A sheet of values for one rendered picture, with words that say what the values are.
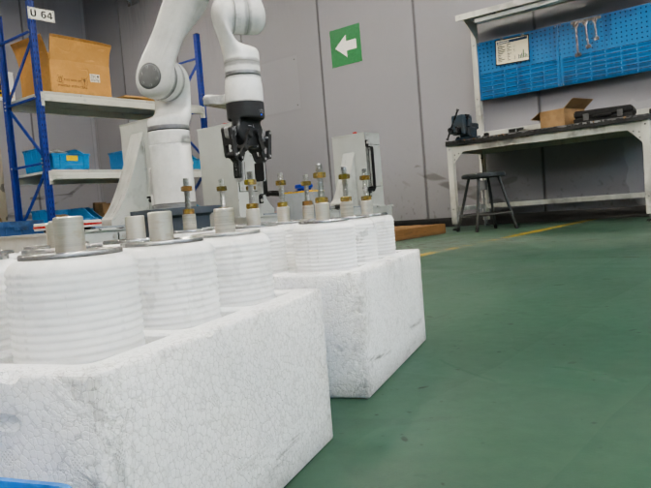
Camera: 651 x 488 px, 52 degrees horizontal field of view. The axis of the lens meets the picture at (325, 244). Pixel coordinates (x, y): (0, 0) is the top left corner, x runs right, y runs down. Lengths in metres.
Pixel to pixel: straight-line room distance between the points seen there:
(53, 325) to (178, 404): 0.11
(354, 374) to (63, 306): 0.54
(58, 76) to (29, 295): 5.85
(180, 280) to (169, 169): 0.91
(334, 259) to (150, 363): 0.53
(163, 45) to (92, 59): 5.08
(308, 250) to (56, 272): 0.54
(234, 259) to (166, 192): 0.81
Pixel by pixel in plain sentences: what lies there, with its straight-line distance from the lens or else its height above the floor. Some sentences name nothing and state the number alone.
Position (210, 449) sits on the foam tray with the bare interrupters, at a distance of 0.56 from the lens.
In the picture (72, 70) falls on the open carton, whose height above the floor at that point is 1.67.
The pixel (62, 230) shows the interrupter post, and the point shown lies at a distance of 0.53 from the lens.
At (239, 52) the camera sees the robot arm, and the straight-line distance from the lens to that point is 1.33.
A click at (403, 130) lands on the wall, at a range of 6.91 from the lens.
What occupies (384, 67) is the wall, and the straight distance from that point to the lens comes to 7.10.
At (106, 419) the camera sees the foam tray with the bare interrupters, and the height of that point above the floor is 0.15.
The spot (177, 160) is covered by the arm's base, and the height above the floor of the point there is 0.40.
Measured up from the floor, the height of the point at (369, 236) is 0.22.
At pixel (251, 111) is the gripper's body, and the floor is 0.47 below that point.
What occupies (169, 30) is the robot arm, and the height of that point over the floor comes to 0.67.
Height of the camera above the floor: 0.27
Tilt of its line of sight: 3 degrees down
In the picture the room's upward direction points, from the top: 5 degrees counter-clockwise
